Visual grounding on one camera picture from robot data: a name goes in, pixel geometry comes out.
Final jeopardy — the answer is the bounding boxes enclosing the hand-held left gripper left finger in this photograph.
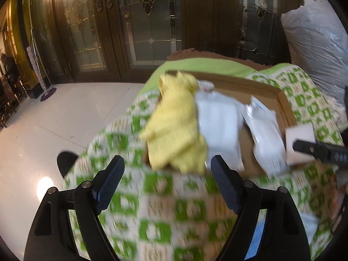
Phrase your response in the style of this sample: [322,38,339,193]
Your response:
[24,155,125,261]

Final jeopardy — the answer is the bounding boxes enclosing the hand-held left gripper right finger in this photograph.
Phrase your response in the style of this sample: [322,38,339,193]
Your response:
[211,154,311,261]

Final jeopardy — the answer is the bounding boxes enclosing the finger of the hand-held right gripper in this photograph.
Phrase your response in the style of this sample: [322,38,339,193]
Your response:
[292,139,348,167]

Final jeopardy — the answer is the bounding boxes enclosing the white square packet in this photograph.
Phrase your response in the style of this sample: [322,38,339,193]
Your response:
[285,122,316,166]

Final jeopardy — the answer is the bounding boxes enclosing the cardboard tray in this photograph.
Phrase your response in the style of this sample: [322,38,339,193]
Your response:
[141,70,316,174]

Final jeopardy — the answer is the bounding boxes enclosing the white paper packet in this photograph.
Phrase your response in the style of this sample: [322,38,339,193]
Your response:
[243,95,287,177]

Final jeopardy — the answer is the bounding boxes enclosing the large white packet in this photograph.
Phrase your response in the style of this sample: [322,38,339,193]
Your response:
[195,90,245,172]

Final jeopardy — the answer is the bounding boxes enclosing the yellow towel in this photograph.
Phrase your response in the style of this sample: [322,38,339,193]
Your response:
[139,71,208,174]

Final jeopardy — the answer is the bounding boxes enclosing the black round stool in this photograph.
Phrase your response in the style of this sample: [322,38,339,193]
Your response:
[57,151,79,178]

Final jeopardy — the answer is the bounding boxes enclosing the green printed blanket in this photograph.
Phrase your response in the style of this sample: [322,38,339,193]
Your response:
[64,60,348,261]

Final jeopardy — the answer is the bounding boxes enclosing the large clear bag grey filling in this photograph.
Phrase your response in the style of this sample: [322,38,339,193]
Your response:
[280,5,348,109]

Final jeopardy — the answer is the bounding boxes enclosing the floor sign stand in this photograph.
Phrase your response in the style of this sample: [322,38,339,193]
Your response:
[27,30,58,102]

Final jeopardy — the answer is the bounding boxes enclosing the dark wooden furniture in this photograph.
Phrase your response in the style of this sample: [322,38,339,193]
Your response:
[0,79,28,128]

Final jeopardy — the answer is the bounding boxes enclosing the brown scalloped cloth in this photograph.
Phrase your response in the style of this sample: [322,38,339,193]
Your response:
[167,48,272,70]

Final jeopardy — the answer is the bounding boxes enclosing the wooden glass double door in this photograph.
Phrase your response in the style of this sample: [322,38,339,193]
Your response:
[53,0,182,77]

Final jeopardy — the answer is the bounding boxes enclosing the wooden stained glass panel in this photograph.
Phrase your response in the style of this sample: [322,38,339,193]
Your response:
[182,0,302,60]

